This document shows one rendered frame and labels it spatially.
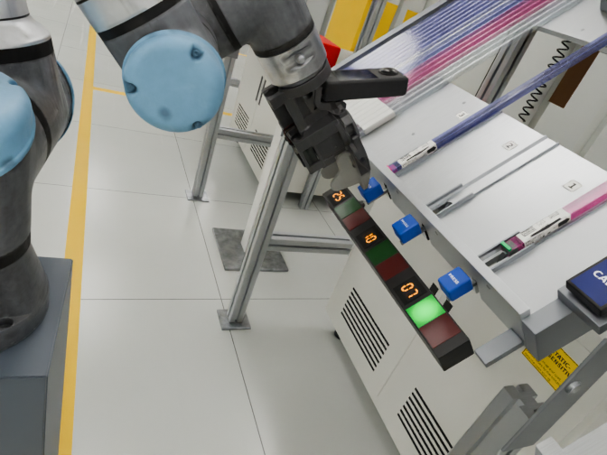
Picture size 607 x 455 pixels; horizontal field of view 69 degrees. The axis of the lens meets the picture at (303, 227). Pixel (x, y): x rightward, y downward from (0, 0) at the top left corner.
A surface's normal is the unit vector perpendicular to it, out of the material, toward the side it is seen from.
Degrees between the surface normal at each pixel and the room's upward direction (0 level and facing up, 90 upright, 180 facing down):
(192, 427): 0
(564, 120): 90
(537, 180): 45
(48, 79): 78
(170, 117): 89
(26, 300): 73
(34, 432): 90
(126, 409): 0
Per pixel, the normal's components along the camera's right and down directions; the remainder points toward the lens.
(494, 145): -0.40, -0.63
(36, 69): 0.94, 0.25
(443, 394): -0.89, -0.07
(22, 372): 0.31, -0.81
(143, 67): 0.22, 0.57
